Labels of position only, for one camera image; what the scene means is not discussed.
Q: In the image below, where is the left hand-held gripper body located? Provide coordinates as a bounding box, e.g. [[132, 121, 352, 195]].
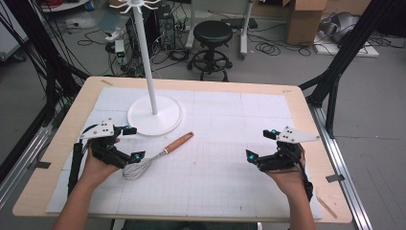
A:
[[79, 118, 129, 170]]

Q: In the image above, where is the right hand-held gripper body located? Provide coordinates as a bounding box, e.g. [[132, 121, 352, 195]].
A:
[[256, 126, 322, 173]]

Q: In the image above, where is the wooden handle wire whisk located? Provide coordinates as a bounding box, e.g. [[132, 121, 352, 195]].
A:
[[122, 131, 195, 181]]

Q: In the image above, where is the person's left hand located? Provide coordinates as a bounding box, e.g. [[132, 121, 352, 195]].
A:
[[79, 147, 122, 189]]

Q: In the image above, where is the person's right hand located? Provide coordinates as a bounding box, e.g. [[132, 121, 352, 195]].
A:
[[264, 155, 308, 194]]

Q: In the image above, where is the white grid mat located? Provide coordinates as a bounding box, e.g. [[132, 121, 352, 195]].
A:
[[45, 86, 324, 221]]

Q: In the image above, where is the black tape piece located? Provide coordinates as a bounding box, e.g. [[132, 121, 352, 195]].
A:
[[34, 161, 53, 171], [325, 173, 346, 184]]

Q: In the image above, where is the thin wooden stick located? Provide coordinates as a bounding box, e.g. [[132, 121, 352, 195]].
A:
[[315, 195, 339, 220]]

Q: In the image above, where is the white power strip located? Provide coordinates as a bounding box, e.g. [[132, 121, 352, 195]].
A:
[[113, 39, 126, 58]]

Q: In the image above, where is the white hook rack stand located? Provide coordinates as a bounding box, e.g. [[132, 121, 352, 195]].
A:
[[108, 0, 185, 137]]

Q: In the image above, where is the white flat board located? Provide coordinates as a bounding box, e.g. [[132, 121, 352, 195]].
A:
[[311, 31, 381, 58]]

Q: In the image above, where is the white stand leg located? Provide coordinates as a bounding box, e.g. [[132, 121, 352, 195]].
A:
[[238, 0, 255, 60], [185, 0, 197, 50]]

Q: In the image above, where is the black computer tower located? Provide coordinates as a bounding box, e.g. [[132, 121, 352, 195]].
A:
[[155, 4, 177, 51]]

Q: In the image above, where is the cardboard box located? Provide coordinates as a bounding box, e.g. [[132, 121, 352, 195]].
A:
[[284, 0, 329, 46]]

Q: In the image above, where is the black round stool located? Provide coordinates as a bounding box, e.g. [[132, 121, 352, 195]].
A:
[[187, 20, 235, 82]]

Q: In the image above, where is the grey device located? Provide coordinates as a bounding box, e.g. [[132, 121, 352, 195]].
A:
[[319, 11, 362, 44]]

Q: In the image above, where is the aluminium rail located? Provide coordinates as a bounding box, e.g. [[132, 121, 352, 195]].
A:
[[0, 104, 65, 210], [307, 103, 373, 230]]

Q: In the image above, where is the coiled black floor cable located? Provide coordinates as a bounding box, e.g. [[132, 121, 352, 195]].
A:
[[255, 41, 282, 58]]

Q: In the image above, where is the black metal frame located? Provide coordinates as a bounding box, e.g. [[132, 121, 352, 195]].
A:
[[0, 0, 91, 184], [299, 0, 395, 139]]

